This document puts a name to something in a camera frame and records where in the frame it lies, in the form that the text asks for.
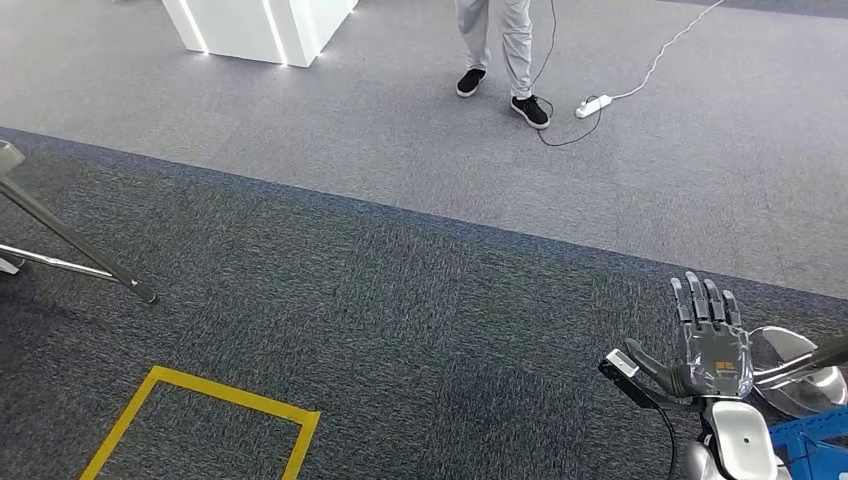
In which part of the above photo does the steel workbench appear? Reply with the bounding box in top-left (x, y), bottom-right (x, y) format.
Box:
top-left (0, 140), bottom-right (159, 306)

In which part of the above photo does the white power strip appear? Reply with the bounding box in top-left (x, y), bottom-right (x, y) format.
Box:
top-left (574, 94), bottom-right (614, 121)

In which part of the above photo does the black floor cable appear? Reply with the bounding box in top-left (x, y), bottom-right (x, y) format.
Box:
top-left (529, 0), bottom-right (604, 148)

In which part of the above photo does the chrome stanchion with round base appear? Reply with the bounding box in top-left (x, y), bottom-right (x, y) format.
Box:
top-left (748, 325), bottom-right (848, 420)

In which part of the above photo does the person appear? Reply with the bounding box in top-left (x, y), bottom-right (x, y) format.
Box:
top-left (453, 0), bottom-right (552, 130)

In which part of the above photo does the white power cable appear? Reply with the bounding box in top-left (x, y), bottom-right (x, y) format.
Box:
top-left (609, 0), bottom-right (728, 102)

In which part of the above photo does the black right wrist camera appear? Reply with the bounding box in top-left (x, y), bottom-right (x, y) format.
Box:
top-left (598, 349), bottom-right (705, 413)

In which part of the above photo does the black camera cable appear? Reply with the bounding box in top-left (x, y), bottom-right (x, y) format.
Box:
top-left (655, 405), bottom-right (680, 480)

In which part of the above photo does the white lit display plinth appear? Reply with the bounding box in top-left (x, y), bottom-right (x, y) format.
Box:
top-left (162, 0), bottom-right (359, 68)

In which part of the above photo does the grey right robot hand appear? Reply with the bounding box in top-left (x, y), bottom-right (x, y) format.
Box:
top-left (624, 271), bottom-right (755, 400)

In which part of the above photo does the blue metal shelf rack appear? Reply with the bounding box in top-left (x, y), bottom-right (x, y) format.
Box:
top-left (768, 407), bottom-right (848, 480)

